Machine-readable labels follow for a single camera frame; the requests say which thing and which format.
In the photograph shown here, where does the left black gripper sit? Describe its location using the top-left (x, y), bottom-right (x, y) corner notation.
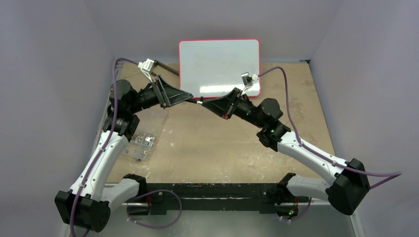
top-left (128, 75), bottom-right (191, 114)

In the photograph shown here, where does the pink framed whiteboard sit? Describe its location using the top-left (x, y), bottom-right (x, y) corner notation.
top-left (178, 39), bottom-right (260, 98)

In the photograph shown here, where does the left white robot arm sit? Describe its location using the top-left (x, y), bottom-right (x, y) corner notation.
top-left (54, 76), bottom-right (193, 235)

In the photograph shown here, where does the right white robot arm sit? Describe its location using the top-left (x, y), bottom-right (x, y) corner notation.
top-left (201, 88), bottom-right (371, 215)

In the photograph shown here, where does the clear plastic parts box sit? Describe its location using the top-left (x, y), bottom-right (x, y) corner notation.
top-left (122, 107), bottom-right (168, 161)

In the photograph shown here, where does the black metal clamp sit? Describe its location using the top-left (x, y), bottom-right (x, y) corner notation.
top-left (154, 60), bottom-right (179, 76)

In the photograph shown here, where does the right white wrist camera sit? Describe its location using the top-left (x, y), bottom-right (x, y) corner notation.
top-left (241, 72), bottom-right (259, 95)

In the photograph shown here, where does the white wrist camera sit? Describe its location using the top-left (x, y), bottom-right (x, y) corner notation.
top-left (241, 72), bottom-right (259, 95)
top-left (137, 58), bottom-right (155, 83)

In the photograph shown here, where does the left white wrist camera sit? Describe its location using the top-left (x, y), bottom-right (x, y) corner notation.
top-left (137, 58), bottom-right (155, 83)

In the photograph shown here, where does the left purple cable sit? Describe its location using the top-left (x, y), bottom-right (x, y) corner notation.
top-left (69, 58), bottom-right (140, 237)

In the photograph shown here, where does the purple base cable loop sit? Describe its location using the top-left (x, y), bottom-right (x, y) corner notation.
top-left (126, 189), bottom-right (183, 230)

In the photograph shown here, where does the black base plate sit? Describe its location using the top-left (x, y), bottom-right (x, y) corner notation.
top-left (126, 183), bottom-right (299, 217)

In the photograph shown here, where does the aluminium rail frame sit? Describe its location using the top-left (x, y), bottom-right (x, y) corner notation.
top-left (60, 59), bottom-right (125, 237)

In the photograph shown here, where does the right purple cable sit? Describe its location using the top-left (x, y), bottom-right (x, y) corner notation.
top-left (256, 66), bottom-right (403, 191)

